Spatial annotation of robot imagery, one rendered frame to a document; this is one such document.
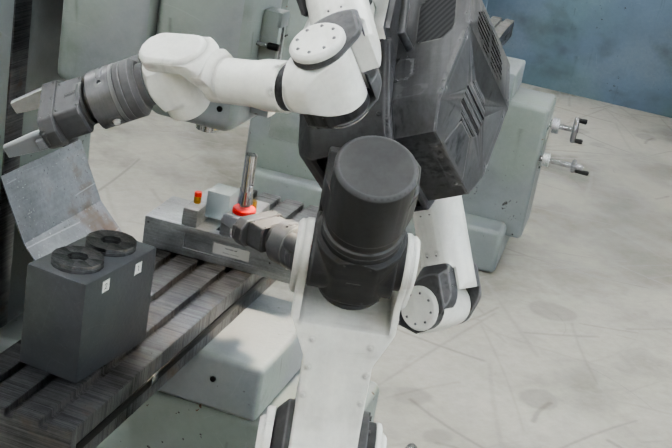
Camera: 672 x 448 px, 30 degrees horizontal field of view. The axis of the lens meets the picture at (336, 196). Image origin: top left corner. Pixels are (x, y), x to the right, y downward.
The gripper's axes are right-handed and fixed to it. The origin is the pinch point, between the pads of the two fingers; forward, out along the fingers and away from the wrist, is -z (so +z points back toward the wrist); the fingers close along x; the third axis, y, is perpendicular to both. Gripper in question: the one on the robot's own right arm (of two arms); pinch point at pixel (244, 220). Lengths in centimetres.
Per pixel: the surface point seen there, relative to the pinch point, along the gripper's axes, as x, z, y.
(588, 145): -492, -206, 112
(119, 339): 36.0, 9.1, 13.2
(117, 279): 38.8, 10.2, 0.5
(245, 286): -8.6, -5.5, 18.6
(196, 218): -4.7, -19.0, 7.5
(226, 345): 4.2, 4.1, 24.9
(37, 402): 57, 15, 17
